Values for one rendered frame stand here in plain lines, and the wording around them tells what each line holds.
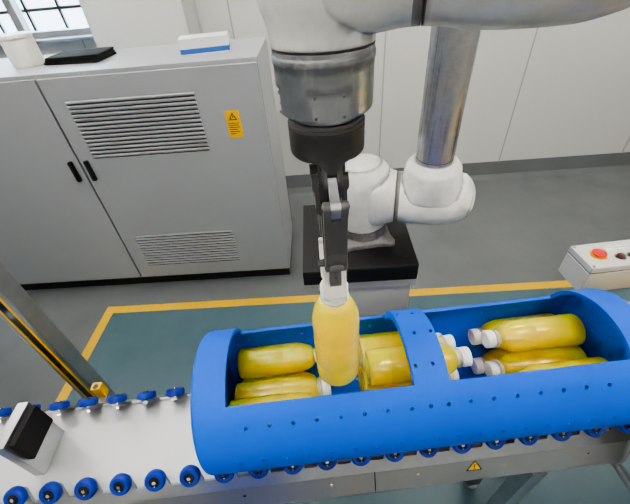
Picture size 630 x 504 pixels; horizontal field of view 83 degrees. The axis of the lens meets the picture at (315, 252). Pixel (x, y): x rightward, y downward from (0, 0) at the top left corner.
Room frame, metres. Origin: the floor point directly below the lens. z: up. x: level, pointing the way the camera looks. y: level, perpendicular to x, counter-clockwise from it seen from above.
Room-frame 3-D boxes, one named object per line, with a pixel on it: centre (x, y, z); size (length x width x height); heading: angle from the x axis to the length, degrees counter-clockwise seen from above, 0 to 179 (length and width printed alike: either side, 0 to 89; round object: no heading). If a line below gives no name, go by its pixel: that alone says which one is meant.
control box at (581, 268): (0.71, -0.85, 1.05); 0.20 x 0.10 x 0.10; 92
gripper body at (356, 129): (0.34, -0.02, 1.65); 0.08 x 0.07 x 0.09; 1
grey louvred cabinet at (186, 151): (2.14, 1.25, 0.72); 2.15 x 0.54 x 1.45; 88
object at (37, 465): (0.37, 0.68, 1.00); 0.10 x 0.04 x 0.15; 2
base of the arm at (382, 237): (0.95, -0.15, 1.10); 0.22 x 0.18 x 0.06; 93
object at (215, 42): (2.08, 0.46, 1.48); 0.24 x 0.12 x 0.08; 96
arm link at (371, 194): (0.94, -0.17, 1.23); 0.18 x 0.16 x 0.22; 74
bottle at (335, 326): (0.34, -0.02, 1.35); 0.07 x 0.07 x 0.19
